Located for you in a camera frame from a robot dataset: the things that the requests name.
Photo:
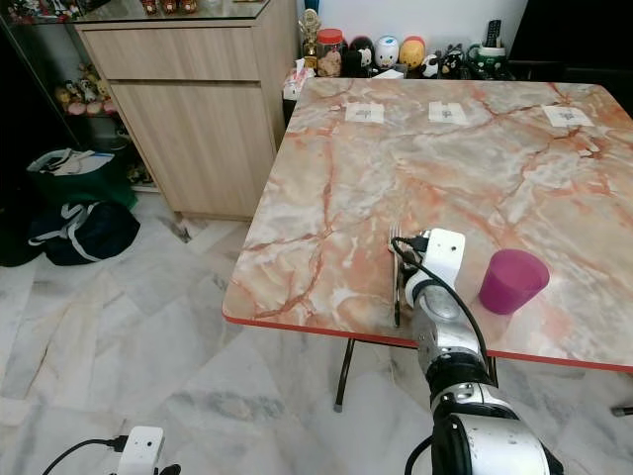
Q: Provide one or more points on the silver metal fork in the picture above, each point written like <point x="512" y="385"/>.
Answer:
<point x="396" y="275"/>

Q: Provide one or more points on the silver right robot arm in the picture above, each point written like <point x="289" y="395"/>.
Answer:
<point x="445" y="336"/>

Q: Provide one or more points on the purple plastic cup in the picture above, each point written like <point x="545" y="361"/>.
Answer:
<point x="512" y="282"/>

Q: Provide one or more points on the white paper marker card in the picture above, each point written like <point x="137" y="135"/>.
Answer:
<point x="448" y="113"/>
<point x="364" y="113"/>
<point x="568" y="116"/>

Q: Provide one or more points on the black metal table leg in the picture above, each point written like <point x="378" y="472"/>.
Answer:
<point x="344" y="376"/>

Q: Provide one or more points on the small panda figure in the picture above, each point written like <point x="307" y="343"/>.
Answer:
<point x="431" y="65"/>

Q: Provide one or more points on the yellow egg-shaped figure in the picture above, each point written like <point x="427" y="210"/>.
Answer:
<point x="412" y="52"/>

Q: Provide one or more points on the white egg-shaped figure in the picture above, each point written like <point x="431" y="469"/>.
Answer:
<point x="387" y="51"/>

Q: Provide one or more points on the green mug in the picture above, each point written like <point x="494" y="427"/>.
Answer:
<point x="489" y="61"/>

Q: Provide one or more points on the black egg-shaped figure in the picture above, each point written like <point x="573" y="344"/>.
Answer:
<point x="359" y="55"/>

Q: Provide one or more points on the white tissue pack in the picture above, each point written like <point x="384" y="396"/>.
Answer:
<point x="297" y="82"/>

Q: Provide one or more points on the red-lidded snack jar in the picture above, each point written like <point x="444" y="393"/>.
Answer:
<point x="329" y="55"/>

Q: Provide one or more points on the black remote control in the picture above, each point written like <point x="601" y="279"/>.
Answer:
<point x="493" y="33"/>

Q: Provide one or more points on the small gold trophy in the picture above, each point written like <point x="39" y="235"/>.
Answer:
<point x="309" y="30"/>

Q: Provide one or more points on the dark blue bag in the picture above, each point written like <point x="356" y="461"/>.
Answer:
<point x="104" y="236"/>

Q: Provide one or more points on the light wooden cabinet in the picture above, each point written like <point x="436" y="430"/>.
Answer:
<point x="193" y="124"/>

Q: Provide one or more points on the black television screen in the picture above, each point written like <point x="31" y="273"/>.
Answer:
<point x="569" y="35"/>

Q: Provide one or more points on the green fabric bag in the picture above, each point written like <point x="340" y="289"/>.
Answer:
<point x="94" y="184"/>

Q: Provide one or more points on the dark glass display shelf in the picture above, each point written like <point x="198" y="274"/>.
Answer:
<point x="104" y="139"/>

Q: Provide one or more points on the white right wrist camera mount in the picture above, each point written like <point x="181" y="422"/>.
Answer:
<point x="444" y="251"/>

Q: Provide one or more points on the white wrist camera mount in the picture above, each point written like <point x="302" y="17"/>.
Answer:
<point x="140" y="449"/>
<point x="444" y="251"/>

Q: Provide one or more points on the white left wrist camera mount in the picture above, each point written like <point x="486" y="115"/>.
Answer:
<point x="140" y="449"/>

